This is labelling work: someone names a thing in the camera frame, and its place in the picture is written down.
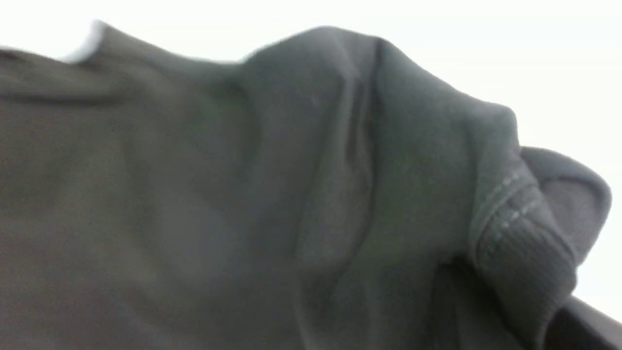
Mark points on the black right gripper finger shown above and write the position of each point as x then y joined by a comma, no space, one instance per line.
578,326

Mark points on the dark gray long-sleeve top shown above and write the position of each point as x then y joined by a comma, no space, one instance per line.
325,194

